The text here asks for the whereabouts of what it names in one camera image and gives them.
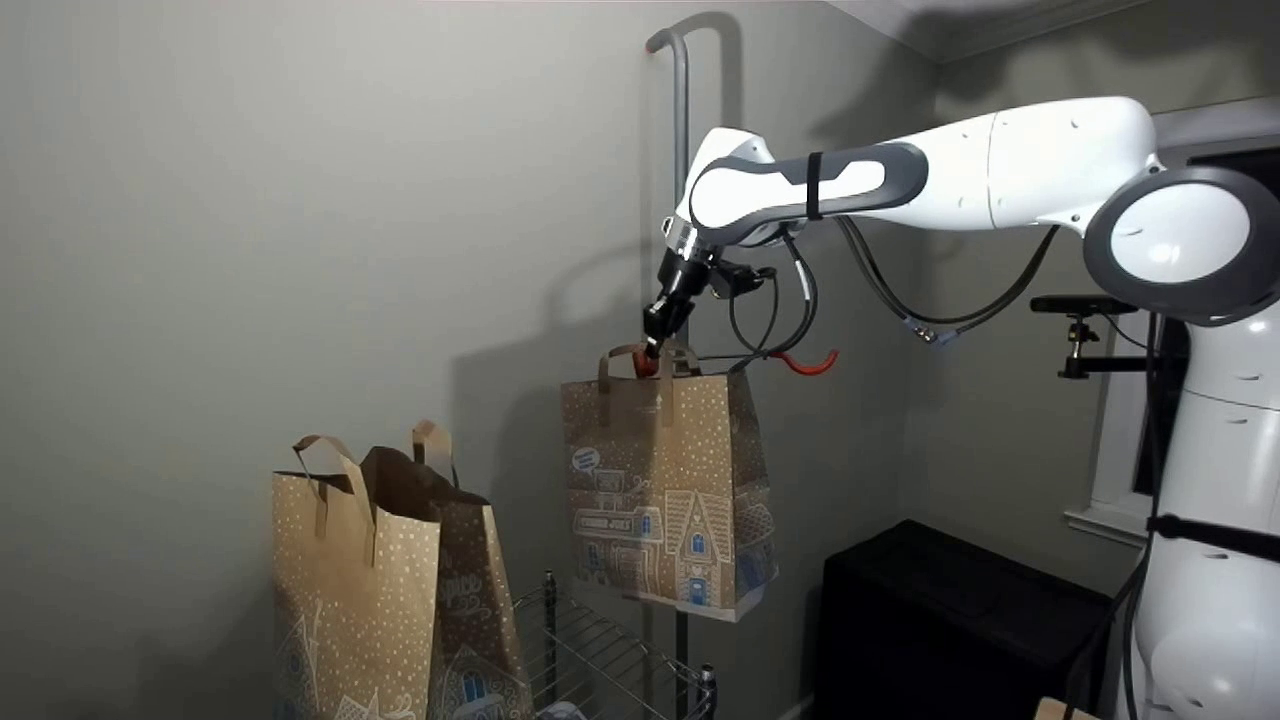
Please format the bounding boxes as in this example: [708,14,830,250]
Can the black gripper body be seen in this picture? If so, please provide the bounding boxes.
[657,244,720,318]

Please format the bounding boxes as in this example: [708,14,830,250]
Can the brown house print paper bag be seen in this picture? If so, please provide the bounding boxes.
[555,340,781,628]

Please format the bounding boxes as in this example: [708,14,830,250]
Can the brown script print paper bag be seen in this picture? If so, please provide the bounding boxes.
[269,414,535,720]

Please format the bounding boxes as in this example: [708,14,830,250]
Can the grey metal rack pole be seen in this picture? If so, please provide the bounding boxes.
[643,18,703,720]

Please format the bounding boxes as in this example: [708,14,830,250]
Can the black cabinet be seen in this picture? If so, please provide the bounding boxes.
[811,514,1121,720]

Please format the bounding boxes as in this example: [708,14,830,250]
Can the brown cardboard piece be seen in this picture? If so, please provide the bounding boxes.
[1031,691,1099,720]

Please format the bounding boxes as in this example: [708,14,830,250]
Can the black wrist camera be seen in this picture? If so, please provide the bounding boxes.
[708,260,781,304]

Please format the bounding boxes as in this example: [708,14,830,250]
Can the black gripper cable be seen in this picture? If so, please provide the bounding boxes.
[692,231,819,375]

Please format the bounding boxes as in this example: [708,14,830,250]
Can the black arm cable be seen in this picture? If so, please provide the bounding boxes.
[838,217,1068,347]

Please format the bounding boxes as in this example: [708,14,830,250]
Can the chrome wire rack shelf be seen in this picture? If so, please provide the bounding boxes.
[512,570,726,720]

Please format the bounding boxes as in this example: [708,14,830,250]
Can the black camera on stand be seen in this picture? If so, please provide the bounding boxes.
[1027,290,1155,386]

